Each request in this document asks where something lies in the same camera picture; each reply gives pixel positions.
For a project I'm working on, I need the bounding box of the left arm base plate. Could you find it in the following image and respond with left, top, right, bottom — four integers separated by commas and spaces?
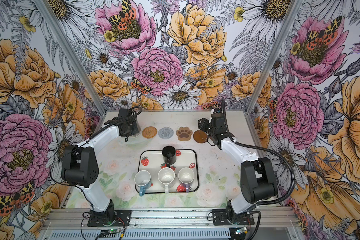
87, 210, 132, 227

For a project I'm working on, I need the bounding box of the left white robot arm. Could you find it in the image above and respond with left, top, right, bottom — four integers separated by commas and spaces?
61, 107, 142, 226

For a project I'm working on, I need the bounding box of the rattan wicker round coaster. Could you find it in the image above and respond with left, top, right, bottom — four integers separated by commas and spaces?
142, 126, 158, 139

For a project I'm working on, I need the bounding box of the aluminium corner post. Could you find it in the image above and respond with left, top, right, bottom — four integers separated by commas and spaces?
35, 1, 107, 116
246, 0, 303, 115

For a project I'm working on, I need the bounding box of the white speckled mug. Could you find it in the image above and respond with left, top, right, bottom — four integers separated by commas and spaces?
157, 168, 176, 194

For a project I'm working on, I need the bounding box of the white lilac handled mug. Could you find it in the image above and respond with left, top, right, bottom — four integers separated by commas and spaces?
178, 168, 195, 193

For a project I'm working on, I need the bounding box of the left aluminium corner post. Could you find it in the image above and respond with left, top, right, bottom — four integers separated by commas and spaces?
35, 1, 107, 116

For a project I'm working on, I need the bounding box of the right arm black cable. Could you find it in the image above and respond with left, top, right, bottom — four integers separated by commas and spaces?
220, 98, 296, 240

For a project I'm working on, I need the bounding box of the cork paw print coaster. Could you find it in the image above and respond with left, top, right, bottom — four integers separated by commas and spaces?
175, 127, 193, 141

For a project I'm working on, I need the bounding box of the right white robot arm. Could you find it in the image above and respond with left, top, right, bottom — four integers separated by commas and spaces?
198, 113, 278, 218

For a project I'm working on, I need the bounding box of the right aluminium corner post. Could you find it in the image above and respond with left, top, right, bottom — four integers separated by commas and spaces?
246, 0, 303, 115

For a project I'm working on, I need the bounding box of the blue floral mug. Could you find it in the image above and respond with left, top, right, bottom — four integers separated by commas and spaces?
134, 170, 151, 197

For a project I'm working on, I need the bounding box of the aluminium front rail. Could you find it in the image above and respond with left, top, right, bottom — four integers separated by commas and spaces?
43, 207, 299, 230

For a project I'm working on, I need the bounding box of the grey-blue woven round coaster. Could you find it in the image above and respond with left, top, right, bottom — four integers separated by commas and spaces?
158, 127, 174, 140

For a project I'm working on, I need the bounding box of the white strawberry serving tray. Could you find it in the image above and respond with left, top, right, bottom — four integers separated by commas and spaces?
134, 149, 200, 196

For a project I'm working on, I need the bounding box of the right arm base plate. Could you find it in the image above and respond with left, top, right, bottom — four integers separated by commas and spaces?
212, 209, 255, 226

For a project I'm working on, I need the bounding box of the black mug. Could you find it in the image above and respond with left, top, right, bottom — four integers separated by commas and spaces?
162, 146, 176, 168

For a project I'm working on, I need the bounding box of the scratched brown wooden round coaster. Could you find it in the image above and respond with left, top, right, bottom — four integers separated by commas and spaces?
193, 130, 208, 144

